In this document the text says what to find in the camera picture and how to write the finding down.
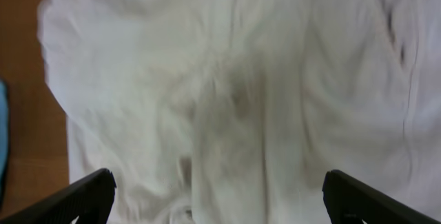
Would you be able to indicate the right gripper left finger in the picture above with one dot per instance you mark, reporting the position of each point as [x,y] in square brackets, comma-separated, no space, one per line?
[88,200]

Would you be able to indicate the beige shorts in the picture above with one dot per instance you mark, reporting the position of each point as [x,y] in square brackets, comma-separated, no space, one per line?
[233,111]

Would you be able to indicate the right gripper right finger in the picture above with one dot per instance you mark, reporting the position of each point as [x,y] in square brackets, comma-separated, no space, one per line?
[350,201]

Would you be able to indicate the light blue garment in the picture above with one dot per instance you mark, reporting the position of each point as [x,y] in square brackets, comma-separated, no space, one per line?
[4,137]

